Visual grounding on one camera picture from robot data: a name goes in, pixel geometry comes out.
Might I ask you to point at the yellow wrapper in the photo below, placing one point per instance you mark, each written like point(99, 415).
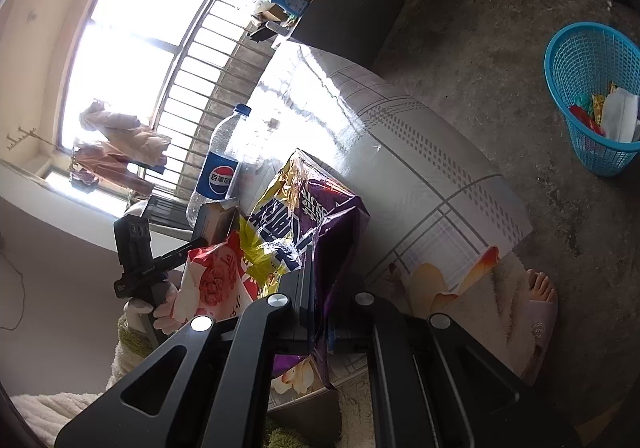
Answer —
point(599, 105)

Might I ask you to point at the purple snack bag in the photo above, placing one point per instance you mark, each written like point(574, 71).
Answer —
point(330, 228)

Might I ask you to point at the person's fuzzy white clothing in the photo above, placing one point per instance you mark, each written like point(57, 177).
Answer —
point(475, 308)

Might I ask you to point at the red foil wrapper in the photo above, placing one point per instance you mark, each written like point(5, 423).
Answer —
point(587, 120)

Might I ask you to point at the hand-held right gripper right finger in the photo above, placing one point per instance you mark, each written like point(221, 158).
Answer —
point(360, 323)

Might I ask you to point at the blue spray bottle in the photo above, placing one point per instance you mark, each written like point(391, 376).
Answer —
point(287, 2)

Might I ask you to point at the small gold box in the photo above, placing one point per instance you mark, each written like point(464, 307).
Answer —
point(215, 223)

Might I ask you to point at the metal hook rack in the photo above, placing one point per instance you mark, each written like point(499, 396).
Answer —
point(22, 137)

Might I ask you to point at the hanging pink garment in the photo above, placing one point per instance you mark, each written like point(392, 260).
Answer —
point(110, 168)

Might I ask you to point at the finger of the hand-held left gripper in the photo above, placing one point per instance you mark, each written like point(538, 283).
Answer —
point(180, 253)

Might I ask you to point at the floral plastic tablecloth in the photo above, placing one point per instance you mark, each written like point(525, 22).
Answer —
point(400, 153)

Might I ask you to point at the grey cabinet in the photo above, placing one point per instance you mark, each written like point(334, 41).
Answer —
point(350, 18)

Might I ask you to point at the person's foot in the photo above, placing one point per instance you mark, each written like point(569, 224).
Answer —
point(542, 285)

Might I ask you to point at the pink slipper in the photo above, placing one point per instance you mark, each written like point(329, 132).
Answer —
point(539, 333)

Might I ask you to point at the clear plastic bottle blue label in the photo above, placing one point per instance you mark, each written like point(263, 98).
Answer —
point(220, 173)

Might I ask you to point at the hanging beige garment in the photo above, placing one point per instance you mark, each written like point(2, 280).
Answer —
point(125, 128)

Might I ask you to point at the red white snack bag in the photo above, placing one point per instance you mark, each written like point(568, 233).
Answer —
point(215, 278)

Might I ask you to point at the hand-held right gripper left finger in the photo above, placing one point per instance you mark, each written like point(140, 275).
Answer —
point(295, 300)

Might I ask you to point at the metal balcony railing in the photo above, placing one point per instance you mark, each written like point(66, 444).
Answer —
point(210, 78)

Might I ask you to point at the blue plastic basket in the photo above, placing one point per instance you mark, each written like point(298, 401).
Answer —
point(570, 78)

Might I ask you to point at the person's left hand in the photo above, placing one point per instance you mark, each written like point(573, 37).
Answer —
point(167, 308)

